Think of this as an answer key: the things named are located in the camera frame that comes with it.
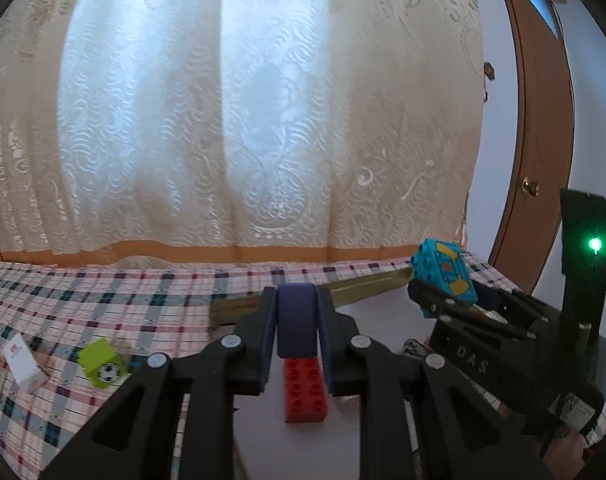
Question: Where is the red toy block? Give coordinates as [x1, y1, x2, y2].
[283, 357, 330, 424]

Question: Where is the white card box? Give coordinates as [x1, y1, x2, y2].
[4, 336, 48, 392]

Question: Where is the person's right hand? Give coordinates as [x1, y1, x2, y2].
[540, 430, 591, 476]

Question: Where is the cream patterned curtain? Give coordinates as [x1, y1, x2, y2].
[0, 0, 486, 268]

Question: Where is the curtain tieback hook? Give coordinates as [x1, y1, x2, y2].
[482, 60, 498, 103]

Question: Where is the cyan toy block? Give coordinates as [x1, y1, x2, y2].
[410, 239, 479, 319]

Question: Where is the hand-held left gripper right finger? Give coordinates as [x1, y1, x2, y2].
[315, 286, 554, 480]

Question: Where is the white paper liner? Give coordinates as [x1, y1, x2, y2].
[213, 285, 434, 480]

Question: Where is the green block with football print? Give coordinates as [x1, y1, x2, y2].
[78, 338, 128, 390]

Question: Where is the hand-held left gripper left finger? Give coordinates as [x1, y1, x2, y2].
[40, 286, 279, 480]

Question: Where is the plaid tablecloth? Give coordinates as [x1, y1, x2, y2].
[0, 252, 514, 480]

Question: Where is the brown wooden door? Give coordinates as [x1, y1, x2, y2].
[490, 0, 576, 296]

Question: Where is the dark blue round block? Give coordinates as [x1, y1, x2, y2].
[276, 283, 318, 359]

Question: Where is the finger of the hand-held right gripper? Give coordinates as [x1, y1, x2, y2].
[476, 285, 564, 333]
[407, 277, 534, 343]

